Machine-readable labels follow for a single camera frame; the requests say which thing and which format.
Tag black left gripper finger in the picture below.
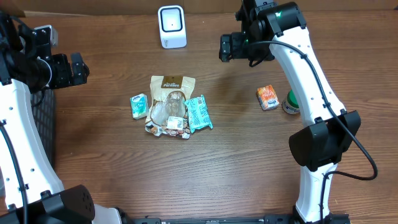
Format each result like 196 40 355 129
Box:
72 63 90 85
70 52 84 67

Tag grey plastic mesh basket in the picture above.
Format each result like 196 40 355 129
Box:
30 90 56 167

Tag teal snack packet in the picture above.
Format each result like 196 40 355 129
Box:
185 95 213 133

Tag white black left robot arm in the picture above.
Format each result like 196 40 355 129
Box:
1 13 130 224

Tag green lid jar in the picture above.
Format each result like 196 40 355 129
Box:
282 90 300 114

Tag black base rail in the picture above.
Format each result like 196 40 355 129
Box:
130 213 352 224

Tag brown beige snack pouch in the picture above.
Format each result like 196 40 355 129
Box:
145 76 196 139

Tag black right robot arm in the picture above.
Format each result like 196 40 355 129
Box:
219 1 361 223

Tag cardboard backdrop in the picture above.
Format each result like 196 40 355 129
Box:
1 0 397 17

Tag small teal tissue pack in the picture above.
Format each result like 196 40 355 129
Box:
130 93 149 119

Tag orange packet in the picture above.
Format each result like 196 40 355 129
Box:
256 85 279 111

